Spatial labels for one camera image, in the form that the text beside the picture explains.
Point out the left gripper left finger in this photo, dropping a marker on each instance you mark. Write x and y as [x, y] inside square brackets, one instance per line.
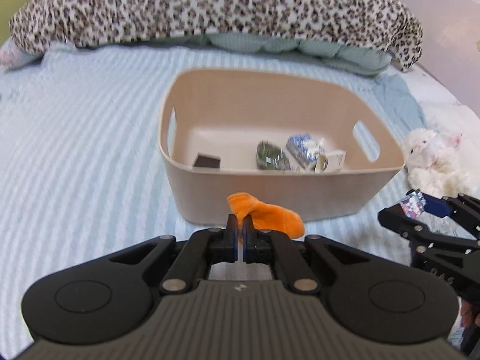
[204, 249]

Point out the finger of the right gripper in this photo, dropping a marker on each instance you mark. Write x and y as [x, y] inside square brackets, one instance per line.
[419, 234]
[463, 209]

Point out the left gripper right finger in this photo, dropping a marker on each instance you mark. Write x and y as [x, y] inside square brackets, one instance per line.
[279, 252]

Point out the Hello Kitty small box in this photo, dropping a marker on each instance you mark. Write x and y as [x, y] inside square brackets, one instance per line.
[413, 204]

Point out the orange sock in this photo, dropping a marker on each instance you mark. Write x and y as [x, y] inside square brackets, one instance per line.
[266, 216]

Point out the white rectangular box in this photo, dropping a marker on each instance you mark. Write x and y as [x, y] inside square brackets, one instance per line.
[332, 161]

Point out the green patterned pouch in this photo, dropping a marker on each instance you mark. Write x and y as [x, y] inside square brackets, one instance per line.
[270, 157]

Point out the blue white tissue pack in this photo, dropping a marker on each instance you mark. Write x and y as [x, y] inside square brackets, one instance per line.
[308, 152]

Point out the white plush toy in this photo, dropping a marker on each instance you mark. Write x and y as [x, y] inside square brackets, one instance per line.
[434, 167]

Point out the small black card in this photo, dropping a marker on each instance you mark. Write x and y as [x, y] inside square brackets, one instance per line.
[207, 161]

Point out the beige plastic storage bin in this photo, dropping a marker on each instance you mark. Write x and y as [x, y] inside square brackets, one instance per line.
[226, 113]

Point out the blue striped bed sheet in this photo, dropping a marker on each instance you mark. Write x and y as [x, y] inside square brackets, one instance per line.
[81, 171]

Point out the teal quilted comforter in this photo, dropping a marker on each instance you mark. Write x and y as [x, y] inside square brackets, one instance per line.
[358, 60]

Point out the leopard print blanket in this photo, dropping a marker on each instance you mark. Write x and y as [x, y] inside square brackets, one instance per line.
[382, 25]

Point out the light pink pillow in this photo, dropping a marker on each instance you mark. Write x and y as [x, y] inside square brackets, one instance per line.
[12, 57]

